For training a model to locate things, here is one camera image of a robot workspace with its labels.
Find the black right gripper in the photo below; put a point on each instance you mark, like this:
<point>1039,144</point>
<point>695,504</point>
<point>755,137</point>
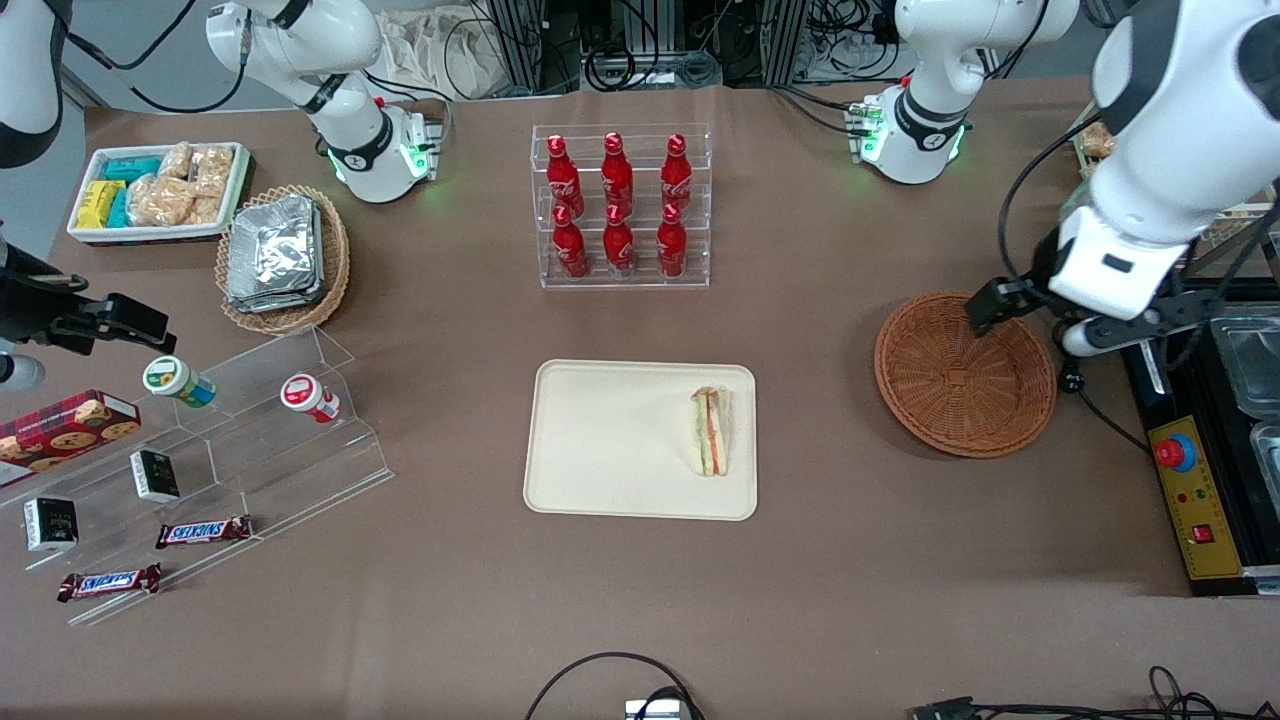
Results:
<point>32,308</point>

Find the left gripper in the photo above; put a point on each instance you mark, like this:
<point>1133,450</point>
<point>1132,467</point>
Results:
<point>1040,270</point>

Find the triangle sandwich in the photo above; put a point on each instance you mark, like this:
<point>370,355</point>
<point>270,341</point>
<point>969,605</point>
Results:
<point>710,430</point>

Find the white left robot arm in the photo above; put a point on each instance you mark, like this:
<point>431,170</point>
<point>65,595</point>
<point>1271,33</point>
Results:
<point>1190,110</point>

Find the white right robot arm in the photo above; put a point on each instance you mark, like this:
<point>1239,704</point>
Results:
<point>350,120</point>

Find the brown wicker basket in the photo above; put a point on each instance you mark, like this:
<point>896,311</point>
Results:
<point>960,380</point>

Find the tray of wrapped snacks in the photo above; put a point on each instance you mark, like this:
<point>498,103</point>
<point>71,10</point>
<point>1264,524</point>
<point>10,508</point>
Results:
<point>1250,215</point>

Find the light wicker basket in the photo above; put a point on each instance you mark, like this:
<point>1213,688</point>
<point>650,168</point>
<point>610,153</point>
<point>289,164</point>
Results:
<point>335,260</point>

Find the cream rectangular plastic tray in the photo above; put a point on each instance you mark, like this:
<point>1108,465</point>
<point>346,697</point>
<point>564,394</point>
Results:
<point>610,440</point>

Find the left gripper white cylinder attachment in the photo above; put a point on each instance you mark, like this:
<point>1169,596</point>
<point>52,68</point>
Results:
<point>1083,340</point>

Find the gripper white cylinder attachment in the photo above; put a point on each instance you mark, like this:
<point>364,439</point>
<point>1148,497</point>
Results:
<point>18,373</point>
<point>1083,340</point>

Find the green lid yogurt cup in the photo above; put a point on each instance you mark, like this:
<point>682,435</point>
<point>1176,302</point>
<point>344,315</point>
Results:
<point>172,378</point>

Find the white rectangular snack bin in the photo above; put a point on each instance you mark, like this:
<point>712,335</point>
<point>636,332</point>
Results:
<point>90,232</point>

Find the teal snack pack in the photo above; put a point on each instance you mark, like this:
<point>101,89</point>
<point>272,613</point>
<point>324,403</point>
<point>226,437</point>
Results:
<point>119,208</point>
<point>132,168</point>

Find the rice crisp snack bag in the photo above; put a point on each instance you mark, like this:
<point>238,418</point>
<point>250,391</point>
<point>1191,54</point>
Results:
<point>203,210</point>
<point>212,170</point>
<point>160,200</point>
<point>175,160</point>
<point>1095,142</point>

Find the yellow snack pack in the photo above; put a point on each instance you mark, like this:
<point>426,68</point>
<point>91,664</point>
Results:
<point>98,203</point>

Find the right gripper white cylinder attachment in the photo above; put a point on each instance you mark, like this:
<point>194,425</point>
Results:
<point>18,373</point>

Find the red tartan cookie box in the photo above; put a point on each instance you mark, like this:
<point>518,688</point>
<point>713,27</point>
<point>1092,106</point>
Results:
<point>60,430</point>

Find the foil wrapped pack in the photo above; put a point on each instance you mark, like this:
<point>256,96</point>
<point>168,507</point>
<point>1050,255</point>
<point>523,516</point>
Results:
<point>275,300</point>
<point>275,245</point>

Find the small black white box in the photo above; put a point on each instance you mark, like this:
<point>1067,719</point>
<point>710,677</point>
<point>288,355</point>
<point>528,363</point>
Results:
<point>155,476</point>
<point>50,524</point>

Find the red emergency stop button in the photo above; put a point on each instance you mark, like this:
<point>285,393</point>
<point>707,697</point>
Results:
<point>1176,453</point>

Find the clear acrylic stepped shelf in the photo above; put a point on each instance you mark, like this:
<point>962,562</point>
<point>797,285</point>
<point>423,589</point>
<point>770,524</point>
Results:
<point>260,450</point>

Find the clear plastic container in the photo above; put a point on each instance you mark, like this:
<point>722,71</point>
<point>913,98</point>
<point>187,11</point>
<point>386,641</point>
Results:
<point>1250,360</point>
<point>1268,460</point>

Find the red lid yogurt cup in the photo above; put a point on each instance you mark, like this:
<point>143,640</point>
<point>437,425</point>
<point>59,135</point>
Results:
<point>305,395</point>

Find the Snickers chocolate bar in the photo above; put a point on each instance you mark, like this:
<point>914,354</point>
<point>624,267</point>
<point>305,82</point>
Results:
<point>108,582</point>
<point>203,532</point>

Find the yellow control box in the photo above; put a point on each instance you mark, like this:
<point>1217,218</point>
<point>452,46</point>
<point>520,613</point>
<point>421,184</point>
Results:
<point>1200,500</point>

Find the beige cloth bag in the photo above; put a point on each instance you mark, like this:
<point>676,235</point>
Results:
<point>430,50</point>

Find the red Coca-Cola bottle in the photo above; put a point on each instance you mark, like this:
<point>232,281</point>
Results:
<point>559,172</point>
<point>570,248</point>
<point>618,248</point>
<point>677,172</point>
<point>616,172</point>
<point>671,248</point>

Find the clear acrylic bottle rack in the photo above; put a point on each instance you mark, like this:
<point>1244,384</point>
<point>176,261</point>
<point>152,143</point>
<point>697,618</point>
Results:
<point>620,280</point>

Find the small grey device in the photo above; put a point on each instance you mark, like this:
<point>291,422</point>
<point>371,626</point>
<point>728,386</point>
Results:
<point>655,710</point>

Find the black appliance frame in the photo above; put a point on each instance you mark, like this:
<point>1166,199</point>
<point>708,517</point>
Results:
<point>1200,390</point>

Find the aluminium frame profiles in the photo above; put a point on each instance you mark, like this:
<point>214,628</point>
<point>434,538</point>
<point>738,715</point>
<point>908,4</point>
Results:
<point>525,40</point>

